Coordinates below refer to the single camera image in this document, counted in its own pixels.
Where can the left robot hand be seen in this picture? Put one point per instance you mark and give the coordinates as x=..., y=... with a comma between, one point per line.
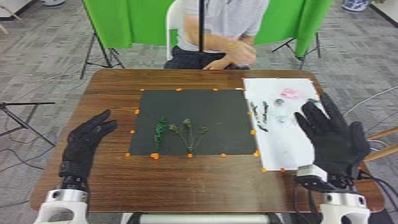
x=81, y=146

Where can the pale grey bar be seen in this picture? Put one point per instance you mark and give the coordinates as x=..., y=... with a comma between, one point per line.
x=207, y=219

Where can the leafy green sprig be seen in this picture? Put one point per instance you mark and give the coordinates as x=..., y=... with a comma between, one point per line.
x=161, y=131

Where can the wooden chair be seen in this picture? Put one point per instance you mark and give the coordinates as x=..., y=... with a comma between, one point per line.
x=383, y=133

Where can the branched green sprig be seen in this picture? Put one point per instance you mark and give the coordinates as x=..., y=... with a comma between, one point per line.
x=187, y=133

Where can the black upright pole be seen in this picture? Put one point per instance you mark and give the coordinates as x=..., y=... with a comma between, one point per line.
x=201, y=26

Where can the person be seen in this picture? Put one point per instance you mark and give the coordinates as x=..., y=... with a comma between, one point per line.
x=228, y=20

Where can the dark green sprig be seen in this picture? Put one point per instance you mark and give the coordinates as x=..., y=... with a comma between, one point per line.
x=265, y=115
x=253, y=111

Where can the dark mat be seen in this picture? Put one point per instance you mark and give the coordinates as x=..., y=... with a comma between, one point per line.
x=196, y=106

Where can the black cloth stand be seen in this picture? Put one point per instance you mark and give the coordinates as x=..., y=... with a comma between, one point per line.
x=102, y=50
x=308, y=50

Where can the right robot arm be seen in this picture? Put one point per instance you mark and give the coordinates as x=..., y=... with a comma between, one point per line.
x=344, y=206

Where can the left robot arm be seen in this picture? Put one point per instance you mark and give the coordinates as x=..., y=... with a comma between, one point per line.
x=63, y=203

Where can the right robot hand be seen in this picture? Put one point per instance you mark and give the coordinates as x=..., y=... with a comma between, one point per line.
x=335, y=146

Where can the white sheet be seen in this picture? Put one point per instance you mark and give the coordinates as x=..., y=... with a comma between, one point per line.
x=278, y=146

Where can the black tripod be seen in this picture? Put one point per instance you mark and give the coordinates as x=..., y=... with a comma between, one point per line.
x=20, y=121

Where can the blue and white vase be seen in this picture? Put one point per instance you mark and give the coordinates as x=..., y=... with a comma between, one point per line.
x=356, y=4

